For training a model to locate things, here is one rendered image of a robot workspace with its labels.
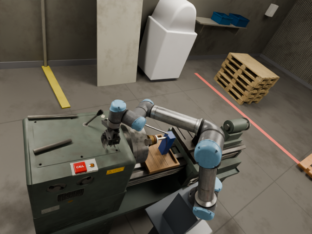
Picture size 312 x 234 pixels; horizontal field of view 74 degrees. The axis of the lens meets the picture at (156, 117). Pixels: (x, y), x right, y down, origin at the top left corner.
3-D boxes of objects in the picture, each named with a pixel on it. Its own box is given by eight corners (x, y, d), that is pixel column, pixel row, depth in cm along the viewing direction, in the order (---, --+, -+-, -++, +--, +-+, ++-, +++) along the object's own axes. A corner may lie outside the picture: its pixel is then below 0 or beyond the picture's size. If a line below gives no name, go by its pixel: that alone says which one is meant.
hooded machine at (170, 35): (161, 63, 521) (185, -6, 419) (178, 80, 484) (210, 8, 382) (133, 65, 472) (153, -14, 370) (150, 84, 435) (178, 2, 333)
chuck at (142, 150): (132, 173, 156) (141, 144, 138) (118, 144, 176) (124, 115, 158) (143, 171, 160) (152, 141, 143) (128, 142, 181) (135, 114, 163)
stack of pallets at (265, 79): (260, 104, 522) (281, 77, 472) (240, 106, 483) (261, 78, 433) (231, 78, 587) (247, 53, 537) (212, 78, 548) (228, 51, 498)
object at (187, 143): (186, 153, 184) (188, 150, 181) (180, 145, 190) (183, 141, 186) (203, 149, 194) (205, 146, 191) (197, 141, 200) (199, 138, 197)
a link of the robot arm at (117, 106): (122, 111, 99) (107, 103, 100) (118, 127, 106) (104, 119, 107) (130, 103, 105) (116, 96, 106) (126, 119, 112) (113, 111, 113)
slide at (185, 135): (193, 164, 183) (196, 161, 180) (171, 129, 208) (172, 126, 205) (208, 160, 192) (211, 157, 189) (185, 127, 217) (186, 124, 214)
